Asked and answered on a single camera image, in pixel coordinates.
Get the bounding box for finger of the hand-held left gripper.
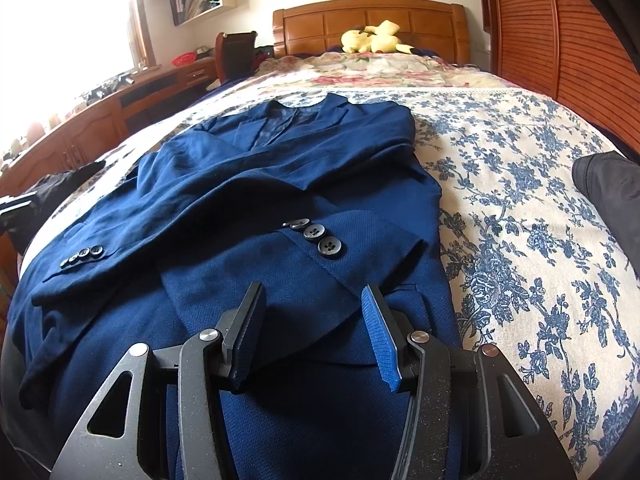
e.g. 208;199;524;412
0;194;40;233

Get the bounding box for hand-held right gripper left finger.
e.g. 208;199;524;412
50;282;266;480

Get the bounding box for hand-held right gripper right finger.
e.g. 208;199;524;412
361;284;571;480

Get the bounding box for navy blue blazer jacket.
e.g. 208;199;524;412
7;92;463;480

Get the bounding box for black garment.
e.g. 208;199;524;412
12;160;106;256

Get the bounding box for wooden desk with cabinets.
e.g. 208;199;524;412
0;57;218;196

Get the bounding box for black tools on desk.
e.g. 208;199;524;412
82;72;136;101

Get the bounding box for wooden bed with floral bedding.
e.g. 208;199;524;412
20;85;640;476

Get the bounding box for wooden framed window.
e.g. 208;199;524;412
0;0;156;126

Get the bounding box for dark wooden chair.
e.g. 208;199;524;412
215;31;258;83

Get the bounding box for pink floral quilt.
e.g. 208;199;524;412
252;52;501;91

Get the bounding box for dark grey garment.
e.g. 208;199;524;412
571;152;640;221

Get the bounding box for navy bed sheet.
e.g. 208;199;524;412
287;42;453;63

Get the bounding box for yellow plush toy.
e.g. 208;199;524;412
341;20;413;55

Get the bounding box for wooden bed headboard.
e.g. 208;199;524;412
272;0;471;63

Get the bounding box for wooden louvered wardrobe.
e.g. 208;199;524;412
480;0;631;151

